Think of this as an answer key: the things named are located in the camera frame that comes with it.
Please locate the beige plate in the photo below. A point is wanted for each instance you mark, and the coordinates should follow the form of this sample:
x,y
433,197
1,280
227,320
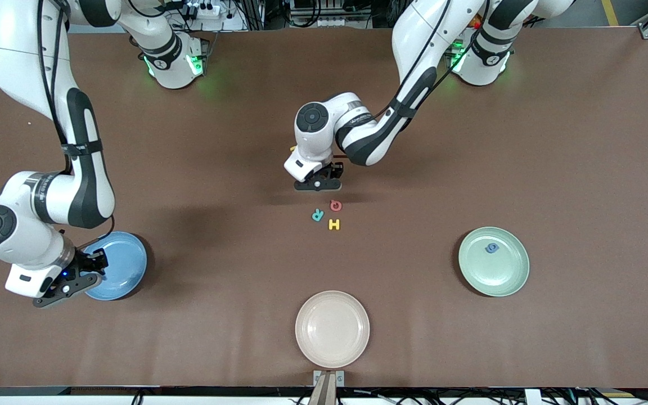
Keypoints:
x,y
332,329

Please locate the blue lowercase letter g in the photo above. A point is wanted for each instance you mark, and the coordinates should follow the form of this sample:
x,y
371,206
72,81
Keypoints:
x,y
491,247

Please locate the blue plate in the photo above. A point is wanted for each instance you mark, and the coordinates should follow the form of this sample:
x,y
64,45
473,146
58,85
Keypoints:
x,y
127,264

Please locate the yellow uppercase letter H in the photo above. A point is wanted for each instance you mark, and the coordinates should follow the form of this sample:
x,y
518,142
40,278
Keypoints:
x,y
334,224

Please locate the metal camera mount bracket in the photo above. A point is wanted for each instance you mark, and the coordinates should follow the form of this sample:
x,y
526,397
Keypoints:
x,y
328,382

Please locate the white power strip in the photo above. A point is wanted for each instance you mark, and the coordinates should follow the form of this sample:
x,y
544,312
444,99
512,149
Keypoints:
x,y
220,12

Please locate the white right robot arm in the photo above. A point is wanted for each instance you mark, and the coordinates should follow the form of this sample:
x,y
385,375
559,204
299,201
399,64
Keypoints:
x,y
20,56

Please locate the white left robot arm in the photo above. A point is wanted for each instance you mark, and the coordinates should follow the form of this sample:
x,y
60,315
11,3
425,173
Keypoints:
x,y
414,34

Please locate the green plate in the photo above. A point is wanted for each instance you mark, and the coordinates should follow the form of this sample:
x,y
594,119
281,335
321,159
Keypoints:
x,y
494,270

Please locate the red uppercase letter Q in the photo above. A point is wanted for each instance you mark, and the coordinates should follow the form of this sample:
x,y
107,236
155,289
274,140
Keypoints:
x,y
336,201

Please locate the teal uppercase letter R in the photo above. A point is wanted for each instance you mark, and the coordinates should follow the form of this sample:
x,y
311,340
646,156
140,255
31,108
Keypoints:
x,y
317,214

